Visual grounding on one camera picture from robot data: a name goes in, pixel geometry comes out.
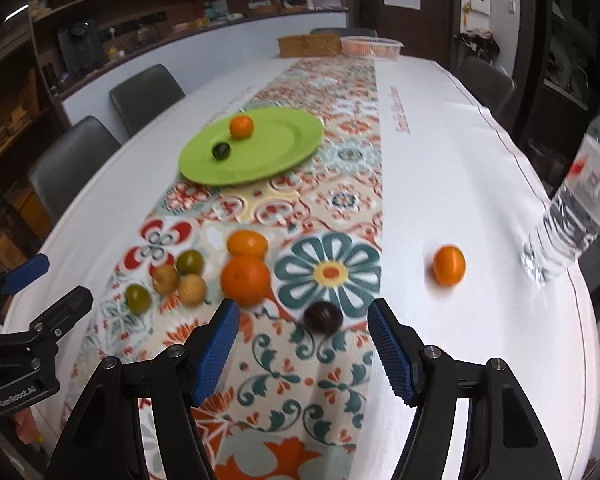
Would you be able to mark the green plum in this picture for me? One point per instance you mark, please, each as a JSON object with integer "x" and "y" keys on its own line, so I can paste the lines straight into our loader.
{"x": 190, "y": 262}
{"x": 137, "y": 299}

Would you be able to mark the large orange mandarin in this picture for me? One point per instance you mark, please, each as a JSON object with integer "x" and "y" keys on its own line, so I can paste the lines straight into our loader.
{"x": 246, "y": 280}

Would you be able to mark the woven brown box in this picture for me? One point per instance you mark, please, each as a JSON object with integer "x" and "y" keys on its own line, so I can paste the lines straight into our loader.
{"x": 309, "y": 46}

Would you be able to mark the lone orange mandarin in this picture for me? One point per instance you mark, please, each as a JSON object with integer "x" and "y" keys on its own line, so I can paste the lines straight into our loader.
{"x": 448, "y": 266}

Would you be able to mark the right dark chair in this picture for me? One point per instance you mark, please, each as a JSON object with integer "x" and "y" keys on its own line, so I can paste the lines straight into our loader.
{"x": 491, "y": 87}

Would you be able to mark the tan round fruit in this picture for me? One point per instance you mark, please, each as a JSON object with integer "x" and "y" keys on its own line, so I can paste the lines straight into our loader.
{"x": 192, "y": 290}
{"x": 165, "y": 280}

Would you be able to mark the dark wooden door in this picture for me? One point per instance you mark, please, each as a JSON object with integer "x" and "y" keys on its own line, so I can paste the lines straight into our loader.
{"x": 426, "y": 28}

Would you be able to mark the far end chair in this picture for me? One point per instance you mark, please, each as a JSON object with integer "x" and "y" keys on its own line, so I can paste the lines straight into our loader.
{"x": 345, "y": 31}

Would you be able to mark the near left dark chair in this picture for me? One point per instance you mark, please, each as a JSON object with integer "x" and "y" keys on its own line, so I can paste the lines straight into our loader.
{"x": 71, "y": 161}

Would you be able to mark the dark purple plum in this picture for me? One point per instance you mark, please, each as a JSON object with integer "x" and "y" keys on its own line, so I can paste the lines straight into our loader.
{"x": 221, "y": 150}

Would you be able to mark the clear water bottle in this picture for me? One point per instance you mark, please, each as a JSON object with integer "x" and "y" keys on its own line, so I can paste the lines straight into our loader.
{"x": 572, "y": 220}

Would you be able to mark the far left dark chair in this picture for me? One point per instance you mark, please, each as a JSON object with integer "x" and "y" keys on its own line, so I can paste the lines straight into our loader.
{"x": 143, "y": 97}

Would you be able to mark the small orange mandarin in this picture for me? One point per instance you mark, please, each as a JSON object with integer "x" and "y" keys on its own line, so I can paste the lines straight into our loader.
{"x": 247, "y": 243}

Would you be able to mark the black coffee machine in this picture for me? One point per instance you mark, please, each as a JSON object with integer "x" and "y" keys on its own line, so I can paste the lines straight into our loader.
{"x": 81, "y": 48}

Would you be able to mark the green plate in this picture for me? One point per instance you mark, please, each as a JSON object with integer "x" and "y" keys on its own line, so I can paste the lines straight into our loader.
{"x": 282, "y": 139}

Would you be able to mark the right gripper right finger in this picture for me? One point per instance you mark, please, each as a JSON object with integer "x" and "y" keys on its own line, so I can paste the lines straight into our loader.
{"x": 427, "y": 379}

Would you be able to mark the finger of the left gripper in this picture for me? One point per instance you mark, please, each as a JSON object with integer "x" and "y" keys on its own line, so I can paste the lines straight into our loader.
{"x": 60, "y": 314}
{"x": 27, "y": 267}

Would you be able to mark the dark chair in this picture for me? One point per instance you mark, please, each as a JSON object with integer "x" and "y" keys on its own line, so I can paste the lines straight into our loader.
{"x": 491, "y": 87}
{"x": 71, "y": 161}
{"x": 143, "y": 97}

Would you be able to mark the patterned table runner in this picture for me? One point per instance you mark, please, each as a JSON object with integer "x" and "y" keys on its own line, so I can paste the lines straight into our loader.
{"x": 291, "y": 402}

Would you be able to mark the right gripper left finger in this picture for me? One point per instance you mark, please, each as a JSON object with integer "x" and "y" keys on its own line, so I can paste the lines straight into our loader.
{"x": 182, "y": 377}

